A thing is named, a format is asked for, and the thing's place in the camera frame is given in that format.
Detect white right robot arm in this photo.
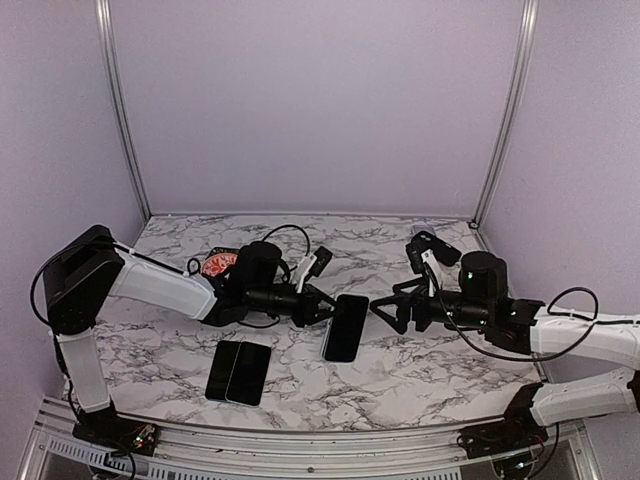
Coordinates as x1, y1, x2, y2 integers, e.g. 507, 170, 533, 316
370, 251, 639, 448

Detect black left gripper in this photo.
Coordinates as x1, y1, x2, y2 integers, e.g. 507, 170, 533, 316
247, 283, 344, 328

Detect black square floral plate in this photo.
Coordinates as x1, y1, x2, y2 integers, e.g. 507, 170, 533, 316
204, 247, 239, 261

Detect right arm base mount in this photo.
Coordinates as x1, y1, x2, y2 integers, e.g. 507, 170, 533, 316
457, 382, 549, 459

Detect grey phone case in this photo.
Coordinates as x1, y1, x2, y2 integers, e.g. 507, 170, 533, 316
411, 224, 435, 236

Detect black phone light-blue edge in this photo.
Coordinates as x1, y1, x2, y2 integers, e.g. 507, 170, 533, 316
323, 294, 370, 362

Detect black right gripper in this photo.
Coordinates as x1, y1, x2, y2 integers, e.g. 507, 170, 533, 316
371, 274, 491, 334

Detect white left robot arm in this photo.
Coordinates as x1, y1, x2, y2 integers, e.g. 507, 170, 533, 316
33, 225, 336, 445

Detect red white patterned bowl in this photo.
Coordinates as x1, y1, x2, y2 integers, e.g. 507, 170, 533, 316
201, 252, 237, 278

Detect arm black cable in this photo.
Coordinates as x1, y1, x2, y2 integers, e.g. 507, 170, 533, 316
28, 223, 311, 331
424, 259, 640, 362

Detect front aluminium rail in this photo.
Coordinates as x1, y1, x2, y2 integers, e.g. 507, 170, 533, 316
14, 397, 603, 479

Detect light blue phone case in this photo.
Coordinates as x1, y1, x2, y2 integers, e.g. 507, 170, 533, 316
319, 294, 370, 363

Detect black phone case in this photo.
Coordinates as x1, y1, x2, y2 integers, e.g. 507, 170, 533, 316
411, 230, 462, 267

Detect right aluminium frame post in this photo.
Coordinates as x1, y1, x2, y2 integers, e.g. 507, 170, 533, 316
472, 0, 539, 229

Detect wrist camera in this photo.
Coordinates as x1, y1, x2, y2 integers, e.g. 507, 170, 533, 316
405, 242, 443, 297
290, 246, 333, 293

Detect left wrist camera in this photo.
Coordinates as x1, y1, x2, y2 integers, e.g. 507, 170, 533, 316
290, 246, 333, 293

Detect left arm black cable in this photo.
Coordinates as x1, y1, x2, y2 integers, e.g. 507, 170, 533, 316
28, 223, 311, 331

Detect aluminium frame post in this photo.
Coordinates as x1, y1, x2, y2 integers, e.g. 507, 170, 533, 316
95, 0, 152, 223
472, 0, 539, 229

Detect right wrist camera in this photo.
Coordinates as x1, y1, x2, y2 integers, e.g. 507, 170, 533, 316
405, 242, 443, 297

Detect left aluminium frame post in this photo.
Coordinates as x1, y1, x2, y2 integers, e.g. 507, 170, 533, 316
95, 0, 152, 223

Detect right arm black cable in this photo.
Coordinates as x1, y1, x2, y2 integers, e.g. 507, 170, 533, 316
424, 259, 640, 362

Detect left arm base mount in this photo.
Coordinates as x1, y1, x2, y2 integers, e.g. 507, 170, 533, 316
72, 402, 159, 457

